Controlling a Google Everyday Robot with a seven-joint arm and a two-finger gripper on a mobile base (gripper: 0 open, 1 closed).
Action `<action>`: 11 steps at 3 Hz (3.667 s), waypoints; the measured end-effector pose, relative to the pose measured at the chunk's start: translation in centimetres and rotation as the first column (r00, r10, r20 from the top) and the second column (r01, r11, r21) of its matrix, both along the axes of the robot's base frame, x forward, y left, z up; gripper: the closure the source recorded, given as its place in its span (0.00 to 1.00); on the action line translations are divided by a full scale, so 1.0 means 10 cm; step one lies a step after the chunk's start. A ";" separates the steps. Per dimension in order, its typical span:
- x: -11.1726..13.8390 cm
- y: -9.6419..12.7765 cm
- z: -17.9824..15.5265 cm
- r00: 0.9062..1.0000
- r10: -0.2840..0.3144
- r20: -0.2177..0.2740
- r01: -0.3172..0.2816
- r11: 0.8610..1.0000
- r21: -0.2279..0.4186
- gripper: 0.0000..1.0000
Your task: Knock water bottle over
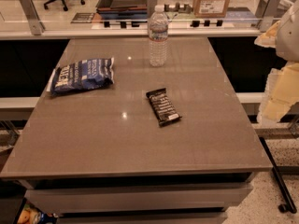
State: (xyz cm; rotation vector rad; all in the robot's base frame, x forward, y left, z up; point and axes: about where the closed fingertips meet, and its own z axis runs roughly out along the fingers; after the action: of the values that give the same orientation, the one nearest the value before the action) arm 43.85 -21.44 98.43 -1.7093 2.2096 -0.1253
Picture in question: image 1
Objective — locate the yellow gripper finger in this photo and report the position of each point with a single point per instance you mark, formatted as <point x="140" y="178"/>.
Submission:
<point x="280" y="94"/>
<point x="268" y="38"/>

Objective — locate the clear plastic water bottle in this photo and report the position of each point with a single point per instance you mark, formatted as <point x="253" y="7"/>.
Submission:
<point x="158" y="34"/>

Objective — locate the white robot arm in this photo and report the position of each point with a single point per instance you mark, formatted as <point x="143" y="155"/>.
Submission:
<point x="287" y="46"/>

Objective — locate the brown cardboard box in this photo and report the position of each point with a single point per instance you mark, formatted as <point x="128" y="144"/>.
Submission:
<point x="210" y="8"/>

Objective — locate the black floor bar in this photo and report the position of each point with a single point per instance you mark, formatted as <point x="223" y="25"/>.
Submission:
<point x="278" y="172"/>

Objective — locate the black snack bar wrapper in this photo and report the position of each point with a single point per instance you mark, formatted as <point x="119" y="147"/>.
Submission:
<point x="162" y="107"/>

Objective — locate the grey open tray box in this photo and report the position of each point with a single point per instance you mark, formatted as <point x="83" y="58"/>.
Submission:
<point x="123" y="0"/>

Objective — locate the blue chip bag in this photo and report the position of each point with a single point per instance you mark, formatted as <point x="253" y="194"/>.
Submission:
<point x="85" y="75"/>

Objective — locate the grey table drawer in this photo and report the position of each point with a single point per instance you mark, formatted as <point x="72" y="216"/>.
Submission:
<point x="139" y="198"/>

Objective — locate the colourful snack bag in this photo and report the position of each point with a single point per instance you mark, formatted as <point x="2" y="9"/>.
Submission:
<point x="31" y="215"/>

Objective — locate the grey metal right bracket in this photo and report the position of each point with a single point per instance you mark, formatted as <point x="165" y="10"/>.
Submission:
<point x="265" y="13"/>

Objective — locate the grey metal bracket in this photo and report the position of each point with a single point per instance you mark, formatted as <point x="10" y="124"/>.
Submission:
<point x="35" y="24"/>
<point x="265" y="13"/>
<point x="150" y="7"/>

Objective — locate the grey metal middle bracket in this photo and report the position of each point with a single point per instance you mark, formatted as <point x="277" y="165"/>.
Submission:
<point x="150" y="7"/>

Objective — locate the grey metal left bracket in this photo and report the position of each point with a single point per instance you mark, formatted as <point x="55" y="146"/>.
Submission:
<point x="35" y="24"/>

